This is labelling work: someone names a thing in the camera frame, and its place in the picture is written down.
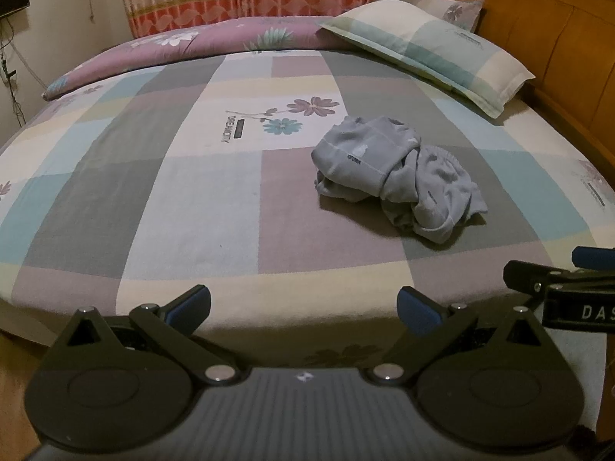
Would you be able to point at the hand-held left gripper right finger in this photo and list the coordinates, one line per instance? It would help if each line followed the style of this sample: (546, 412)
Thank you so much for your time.
(415, 307)

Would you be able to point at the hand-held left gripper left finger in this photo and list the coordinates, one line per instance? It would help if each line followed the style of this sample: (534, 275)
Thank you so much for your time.
(192, 305)

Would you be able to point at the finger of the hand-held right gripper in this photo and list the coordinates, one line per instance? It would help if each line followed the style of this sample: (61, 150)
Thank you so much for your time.
(528, 276)
(596, 257)

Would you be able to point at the grey printed pants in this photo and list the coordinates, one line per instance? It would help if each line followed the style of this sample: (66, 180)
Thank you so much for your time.
(360, 153)

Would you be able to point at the wooden headboard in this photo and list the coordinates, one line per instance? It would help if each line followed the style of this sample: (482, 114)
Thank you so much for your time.
(552, 33)

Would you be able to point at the checked pillow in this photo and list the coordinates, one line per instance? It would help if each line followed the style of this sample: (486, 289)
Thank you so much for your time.
(432, 43)

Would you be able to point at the purple floral quilt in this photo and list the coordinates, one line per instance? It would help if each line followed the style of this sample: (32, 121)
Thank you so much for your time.
(192, 43)

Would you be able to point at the grey floral pillow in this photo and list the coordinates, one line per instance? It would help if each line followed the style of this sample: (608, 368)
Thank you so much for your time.
(456, 12)

